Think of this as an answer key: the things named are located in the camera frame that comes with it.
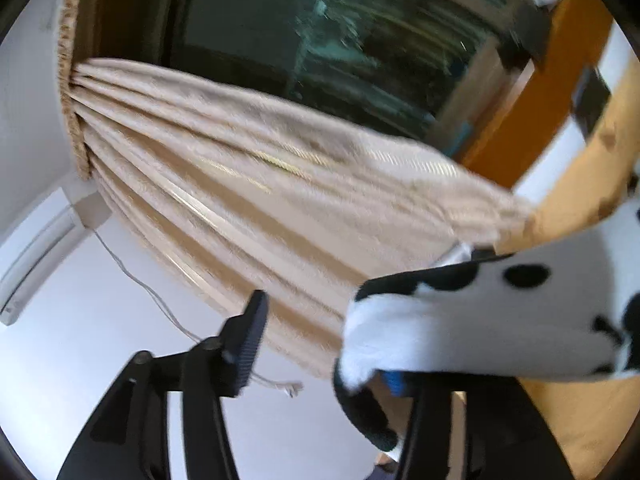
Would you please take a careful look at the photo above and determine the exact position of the yellow bedsheet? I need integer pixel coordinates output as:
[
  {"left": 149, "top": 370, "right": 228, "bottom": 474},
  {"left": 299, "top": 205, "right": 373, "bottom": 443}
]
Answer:
[{"left": 380, "top": 72, "right": 640, "bottom": 480}]

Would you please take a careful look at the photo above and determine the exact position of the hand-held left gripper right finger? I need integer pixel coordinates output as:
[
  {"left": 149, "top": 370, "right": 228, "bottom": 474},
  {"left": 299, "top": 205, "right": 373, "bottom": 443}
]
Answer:
[{"left": 384, "top": 369, "right": 576, "bottom": 480}]

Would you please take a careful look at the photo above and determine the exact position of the cow print fleece garment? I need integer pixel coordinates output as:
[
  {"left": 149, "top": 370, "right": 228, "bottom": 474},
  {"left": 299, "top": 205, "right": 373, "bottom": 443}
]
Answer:
[{"left": 332, "top": 160, "right": 640, "bottom": 453}]

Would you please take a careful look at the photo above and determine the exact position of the beige curtain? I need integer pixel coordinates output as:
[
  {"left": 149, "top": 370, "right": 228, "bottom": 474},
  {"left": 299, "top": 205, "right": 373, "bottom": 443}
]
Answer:
[{"left": 61, "top": 0, "right": 537, "bottom": 382}]

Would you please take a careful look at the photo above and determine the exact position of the white cord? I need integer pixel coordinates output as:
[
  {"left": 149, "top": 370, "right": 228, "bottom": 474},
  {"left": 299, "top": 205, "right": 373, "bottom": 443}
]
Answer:
[{"left": 91, "top": 229, "right": 304, "bottom": 399}]

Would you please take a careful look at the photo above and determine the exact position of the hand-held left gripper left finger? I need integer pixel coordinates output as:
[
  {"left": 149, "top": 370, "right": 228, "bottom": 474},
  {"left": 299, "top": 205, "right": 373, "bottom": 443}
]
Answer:
[{"left": 56, "top": 290, "right": 271, "bottom": 480}]

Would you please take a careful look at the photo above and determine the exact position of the wooden headboard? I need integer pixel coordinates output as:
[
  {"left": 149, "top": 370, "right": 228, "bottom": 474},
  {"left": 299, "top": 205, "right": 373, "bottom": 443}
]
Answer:
[{"left": 459, "top": 0, "right": 617, "bottom": 192}]

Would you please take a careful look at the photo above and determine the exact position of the white air conditioner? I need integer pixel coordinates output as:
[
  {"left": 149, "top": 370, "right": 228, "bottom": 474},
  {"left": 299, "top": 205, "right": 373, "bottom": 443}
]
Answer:
[{"left": 0, "top": 186, "right": 114, "bottom": 327}]

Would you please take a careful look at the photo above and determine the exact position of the dark glass window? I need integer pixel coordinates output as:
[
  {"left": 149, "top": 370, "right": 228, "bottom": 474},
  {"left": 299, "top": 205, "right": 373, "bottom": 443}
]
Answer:
[{"left": 100, "top": 0, "right": 556, "bottom": 153}]

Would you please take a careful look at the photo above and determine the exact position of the black box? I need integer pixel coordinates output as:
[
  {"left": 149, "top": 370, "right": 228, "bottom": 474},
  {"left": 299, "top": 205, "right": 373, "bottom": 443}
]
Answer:
[
  {"left": 500, "top": 4, "right": 553, "bottom": 68},
  {"left": 570, "top": 66, "right": 613, "bottom": 141}
]

